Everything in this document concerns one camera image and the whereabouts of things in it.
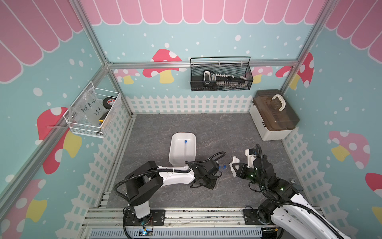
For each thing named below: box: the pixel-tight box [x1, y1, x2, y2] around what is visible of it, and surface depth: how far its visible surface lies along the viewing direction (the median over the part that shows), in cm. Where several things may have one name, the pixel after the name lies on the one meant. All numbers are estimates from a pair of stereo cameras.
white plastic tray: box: [168, 131, 197, 168], surface depth 101 cm
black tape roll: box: [102, 96, 117, 110], surface depth 82 cm
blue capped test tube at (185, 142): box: [184, 139, 188, 162], surface depth 101 cm
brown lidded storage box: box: [249, 89, 300, 141], surface depth 101 cm
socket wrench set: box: [202, 69, 248, 89], surface depth 91 cm
